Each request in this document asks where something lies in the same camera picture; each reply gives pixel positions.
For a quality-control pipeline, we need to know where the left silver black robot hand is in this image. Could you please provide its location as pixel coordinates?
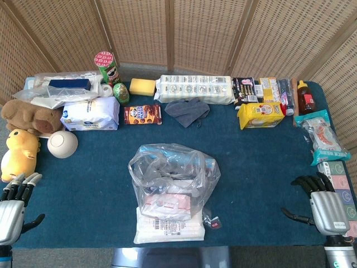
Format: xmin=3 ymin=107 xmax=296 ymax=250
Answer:
xmin=0 ymin=172 xmax=46 ymax=246

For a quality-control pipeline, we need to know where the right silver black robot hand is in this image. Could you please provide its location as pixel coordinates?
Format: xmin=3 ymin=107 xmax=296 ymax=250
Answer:
xmin=281 ymin=171 xmax=351 ymax=237

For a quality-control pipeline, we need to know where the clear plastic shopping bag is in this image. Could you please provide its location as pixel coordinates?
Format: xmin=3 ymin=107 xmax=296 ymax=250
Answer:
xmin=128 ymin=143 xmax=221 ymax=224

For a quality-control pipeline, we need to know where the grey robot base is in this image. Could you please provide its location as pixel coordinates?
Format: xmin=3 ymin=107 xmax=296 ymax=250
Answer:
xmin=110 ymin=246 xmax=231 ymax=268

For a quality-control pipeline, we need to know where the clear bag with blue box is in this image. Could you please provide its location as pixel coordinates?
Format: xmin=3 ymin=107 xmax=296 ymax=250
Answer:
xmin=12 ymin=71 xmax=105 ymax=110

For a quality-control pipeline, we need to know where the multicoloured box strip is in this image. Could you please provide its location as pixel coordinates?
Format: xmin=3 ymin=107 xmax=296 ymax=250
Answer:
xmin=317 ymin=161 xmax=357 ymax=232

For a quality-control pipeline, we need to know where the yellow plush toy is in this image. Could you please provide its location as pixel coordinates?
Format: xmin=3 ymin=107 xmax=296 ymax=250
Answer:
xmin=0 ymin=128 xmax=41 ymax=183

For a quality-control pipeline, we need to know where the teal rice cracker pack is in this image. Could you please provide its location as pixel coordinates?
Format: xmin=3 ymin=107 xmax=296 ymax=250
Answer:
xmin=294 ymin=109 xmax=352 ymax=167

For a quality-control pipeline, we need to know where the blue table cover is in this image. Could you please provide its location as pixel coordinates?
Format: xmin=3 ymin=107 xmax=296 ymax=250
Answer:
xmin=0 ymin=80 xmax=357 ymax=249

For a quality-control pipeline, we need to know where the white round bowl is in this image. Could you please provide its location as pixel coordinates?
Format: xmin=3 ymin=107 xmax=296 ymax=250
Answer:
xmin=47 ymin=130 xmax=79 ymax=159

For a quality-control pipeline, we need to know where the brown capybara plush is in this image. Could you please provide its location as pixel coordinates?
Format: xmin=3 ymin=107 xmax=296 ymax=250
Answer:
xmin=1 ymin=99 xmax=64 ymax=137

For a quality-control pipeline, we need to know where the brown honey bottle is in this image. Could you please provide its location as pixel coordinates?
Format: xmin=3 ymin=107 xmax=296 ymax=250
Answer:
xmin=297 ymin=80 xmax=317 ymax=114

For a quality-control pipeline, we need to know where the small clear red-label packet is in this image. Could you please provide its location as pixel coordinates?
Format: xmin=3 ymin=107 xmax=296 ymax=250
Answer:
xmin=202 ymin=208 xmax=223 ymax=230

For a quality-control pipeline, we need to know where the yellow snack package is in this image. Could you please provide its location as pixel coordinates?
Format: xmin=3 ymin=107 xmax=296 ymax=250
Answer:
xmin=237 ymin=102 xmax=286 ymax=131

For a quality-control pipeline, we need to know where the brown wooden stick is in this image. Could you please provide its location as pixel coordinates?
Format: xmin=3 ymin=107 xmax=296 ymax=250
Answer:
xmin=290 ymin=78 xmax=301 ymax=128

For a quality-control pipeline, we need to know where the dark purple tube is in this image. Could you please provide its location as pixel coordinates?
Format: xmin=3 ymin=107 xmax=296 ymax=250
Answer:
xmin=278 ymin=78 xmax=295 ymax=117

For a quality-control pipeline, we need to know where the white blue soft pack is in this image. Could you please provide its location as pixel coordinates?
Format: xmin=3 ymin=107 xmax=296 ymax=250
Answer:
xmin=60 ymin=96 xmax=120 ymax=131

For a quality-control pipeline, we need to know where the yellow orange box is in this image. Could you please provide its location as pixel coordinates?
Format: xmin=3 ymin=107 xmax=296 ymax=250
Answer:
xmin=259 ymin=77 xmax=281 ymax=103

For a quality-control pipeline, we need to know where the dark blue box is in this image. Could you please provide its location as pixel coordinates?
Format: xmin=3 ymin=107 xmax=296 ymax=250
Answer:
xmin=48 ymin=79 xmax=92 ymax=92

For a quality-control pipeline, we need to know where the black pink snack box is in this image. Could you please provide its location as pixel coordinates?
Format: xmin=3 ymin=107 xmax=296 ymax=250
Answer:
xmin=231 ymin=77 xmax=258 ymax=109

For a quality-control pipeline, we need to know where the white flat barcode package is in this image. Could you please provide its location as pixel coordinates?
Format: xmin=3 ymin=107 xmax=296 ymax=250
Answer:
xmin=133 ymin=207 xmax=206 ymax=244

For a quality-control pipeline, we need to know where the white tape roll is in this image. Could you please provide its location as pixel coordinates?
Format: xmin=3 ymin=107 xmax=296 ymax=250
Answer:
xmin=100 ymin=83 xmax=114 ymax=98

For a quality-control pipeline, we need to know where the green egg-shaped toy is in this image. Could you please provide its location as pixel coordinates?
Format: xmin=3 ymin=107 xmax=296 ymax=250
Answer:
xmin=113 ymin=83 xmax=130 ymax=106

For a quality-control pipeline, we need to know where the brown cookie box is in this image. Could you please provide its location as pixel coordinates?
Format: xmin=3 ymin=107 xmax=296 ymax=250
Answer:
xmin=123 ymin=104 xmax=163 ymax=126

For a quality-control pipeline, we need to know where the grey cloth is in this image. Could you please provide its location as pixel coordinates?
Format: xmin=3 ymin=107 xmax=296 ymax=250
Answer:
xmin=164 ymin=97 xmax=210 ymax=128

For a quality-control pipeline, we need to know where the green Pringles can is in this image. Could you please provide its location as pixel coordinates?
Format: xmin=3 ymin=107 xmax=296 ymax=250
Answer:
xmin=94 ymin=51 xmax=122 ymax=87

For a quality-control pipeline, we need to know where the long white tissue multipack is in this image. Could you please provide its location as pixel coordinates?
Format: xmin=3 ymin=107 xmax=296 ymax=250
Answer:
xmin=153 ymin=74 xmax=235 ymax=106

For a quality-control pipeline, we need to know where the yellow sponge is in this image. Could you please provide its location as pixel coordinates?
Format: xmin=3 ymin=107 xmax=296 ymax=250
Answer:
xmin=129 ymin=78 xmax=156 ymax=97

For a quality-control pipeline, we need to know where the wicker folding screen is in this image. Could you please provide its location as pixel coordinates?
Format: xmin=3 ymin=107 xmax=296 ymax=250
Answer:
xmin=0 ymin=0 xmax=357 ymax=151

